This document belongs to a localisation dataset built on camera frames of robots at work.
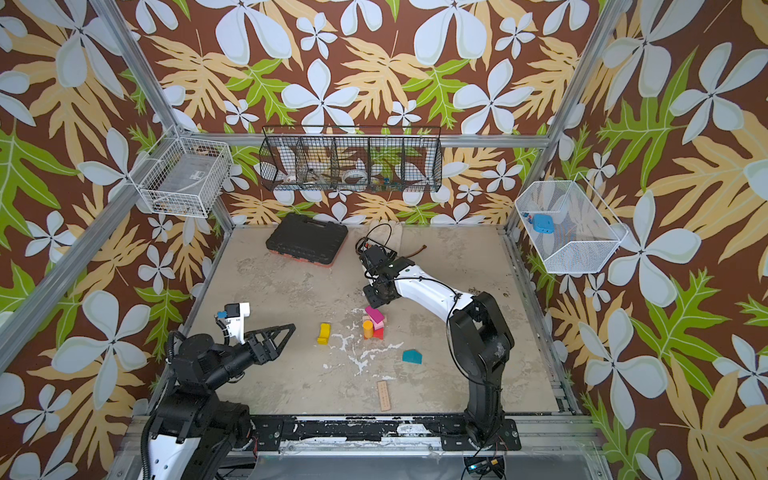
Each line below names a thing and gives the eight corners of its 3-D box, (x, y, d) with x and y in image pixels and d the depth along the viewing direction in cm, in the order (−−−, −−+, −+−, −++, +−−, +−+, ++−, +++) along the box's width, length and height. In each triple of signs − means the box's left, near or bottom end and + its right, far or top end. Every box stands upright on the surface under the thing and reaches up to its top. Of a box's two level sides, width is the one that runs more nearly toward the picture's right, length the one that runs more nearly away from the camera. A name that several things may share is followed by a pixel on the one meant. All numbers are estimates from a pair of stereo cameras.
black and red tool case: (266, 254, 114) (261, 244, 109) (291, 220, 126) (288, 210, 121) (329, 272, 109) (327, 262, 104) (350, 234, 121) (348, 224, 116)
